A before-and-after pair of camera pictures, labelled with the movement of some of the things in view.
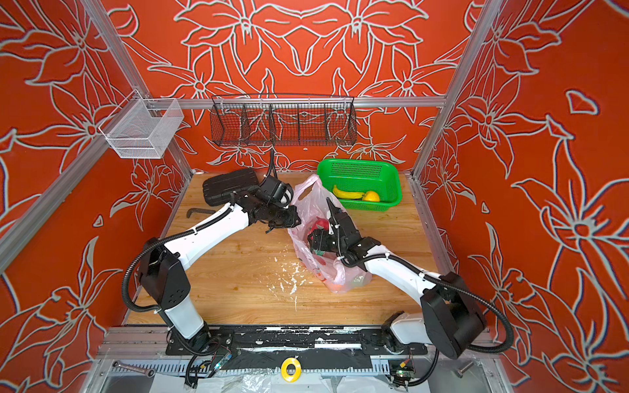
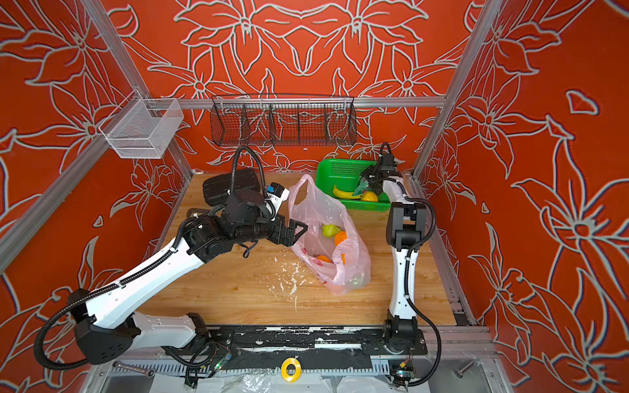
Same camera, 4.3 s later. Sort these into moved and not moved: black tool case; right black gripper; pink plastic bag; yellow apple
Moved: right black gripper
Not moved: pink plastic bag; yellow apple; black tool case
